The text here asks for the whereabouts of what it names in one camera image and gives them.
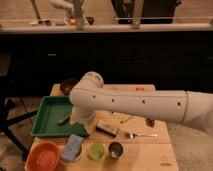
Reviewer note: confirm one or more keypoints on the silver metal cup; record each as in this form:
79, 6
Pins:
115, 150

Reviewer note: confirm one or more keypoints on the orange tomato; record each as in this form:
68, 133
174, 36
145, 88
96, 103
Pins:
139, 89

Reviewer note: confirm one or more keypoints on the dark background counter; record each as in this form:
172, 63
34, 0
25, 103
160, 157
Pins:
169, 58

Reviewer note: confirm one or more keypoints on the green cup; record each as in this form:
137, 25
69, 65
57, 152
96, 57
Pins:
96, 151

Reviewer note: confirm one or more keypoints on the wooden block brush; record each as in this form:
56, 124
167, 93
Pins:
107, 128

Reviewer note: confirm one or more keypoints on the green bean pod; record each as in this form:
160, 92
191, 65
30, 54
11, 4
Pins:
63, 120

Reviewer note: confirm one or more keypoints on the dark brown bowl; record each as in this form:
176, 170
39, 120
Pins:
67, 85

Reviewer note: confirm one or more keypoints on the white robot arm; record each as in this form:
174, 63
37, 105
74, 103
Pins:
187, 108

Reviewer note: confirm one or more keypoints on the red orange bowl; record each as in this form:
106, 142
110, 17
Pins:
44, 156

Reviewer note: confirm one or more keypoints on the bunch of dark grapes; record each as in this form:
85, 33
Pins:
150, 122

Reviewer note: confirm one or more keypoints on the green plastic tray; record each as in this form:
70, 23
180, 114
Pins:
51, 110

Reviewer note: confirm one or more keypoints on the blue sponge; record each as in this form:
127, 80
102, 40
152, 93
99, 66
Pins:
74, 140

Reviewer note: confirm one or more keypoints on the black office chair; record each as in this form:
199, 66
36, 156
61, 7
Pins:
5, 122

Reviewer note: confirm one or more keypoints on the silver fork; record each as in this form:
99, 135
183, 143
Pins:
134, 135

